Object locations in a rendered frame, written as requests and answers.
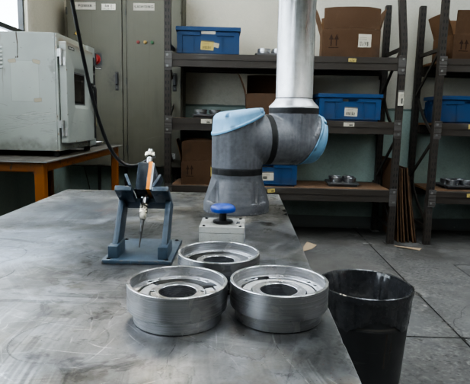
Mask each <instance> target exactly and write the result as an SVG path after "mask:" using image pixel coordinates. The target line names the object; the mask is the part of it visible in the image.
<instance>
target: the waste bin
mask: <svg viewBox="0 0 470 384"><path fill-rule="evenodd" d="M322 275H323V276H324V277H326V278H327V279H328V282H329V291H328V308H329V310H330V313H331V315H332V317H333V320H334V322H335V324H336V326H337V329H338V331H339V333H340V335H341V338H342V341H343V343H344V346H345V347H346V349H347V352H348V354H349V355H350V359H351V360H352V362H353V365H354V367H355V369H356V372H357V374H358V377H359V378H360V381H361V383H362V384H399V380H400V375H401V366H402V360H403V356H404V346H405V341H406V336H407V330H408V325H409V319H410V316H411V308H412V301H413V298H414V293H415V291H414V288H413V286H412V285H411V284H409V283H408V282H407V281H405V280H403V279H401V278H399V277H396V276H394V275H391V274H387V273H383V272H379V271H374V270H363V269H341V270H333V271H329V272H327V273H325V274H322Z"/></svg>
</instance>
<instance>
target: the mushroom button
mask: <svg viewBox="0 0 470 384"><path fill-rule="evenodd" d="M210 211H211V212H213V213H219V220H221V221H226V220H227V213H234V212H235V206H234V205H232V204H230V203H216V204H213V205H212V206H211V207H210Z"/></svg>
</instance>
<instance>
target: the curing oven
mask: <svg viewBox="0 0 470 384"><path fill-rule="evenodd" d="M83 48H84V52H85V59H86V63H87V67H88V73H89V77H90V80H91V87H92V90H93V93H94V99H95V102H96V105H97V89H96V87H95V65H94V48H92V47H89V46H86V45H84V44H83ZM95 145H96V116H95V113H94V108H93V105H92V102H91V96H90V94H89V90H88V84H87V81H86V77H85V70H84V67H83V63H82V57H81V53H80V49H79V45H78V42H77V41H74V40H72V39H70V38H68V37H65V36H63V35H62V34H58V33H51V32H25V31H0V150H29V151H53V156H54V157H59V156H60V151H64V150H68V149H76V148H81V147H84V150H90V146H95Z"/></svg>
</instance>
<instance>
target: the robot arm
mask: <svg viewBox="0 0 470 384"><path fill-rule="evenodd" d="M316 5H317V0H279V8H278V34H277V83H276V99H275V101H274V102H273V103H272V104H271V105H270V106H269V114H265V111H264V109H263V108H261V107H260V108H250V109H241V110H229V111H223V112H219V113H217V114H216V115H215V116H214V118H213V131H212V132H211V135H212V177H211V180H210V183H209V186H208V189H207V192H206V196H205V198H204V201H203V210H204V211H205V212H207V213H212V214H216V215H219V213H213V212H211V211H210V207H211V206H212V205H213V204H216V203H230V204H232V205H234V206H235V212H234V213H227V216H258V215H262V214H265V213H268V212H269V200H268V197H267V192H266V190H265V186H264V182H263V179H262V168H263V165H301V164H310V163H313V162H315V161H317V160H318V159H319V158H320V156H321V155H322V153H323V152H324V150H325V147H326V145H327V141H328V125H326V124H327V122H326V119H325V118H323V117H322V116H321V115H318V110H319V107H318V105H317V104H316V103H315V102H314V101H313V79H314V61H315V23H316Z"/></svg>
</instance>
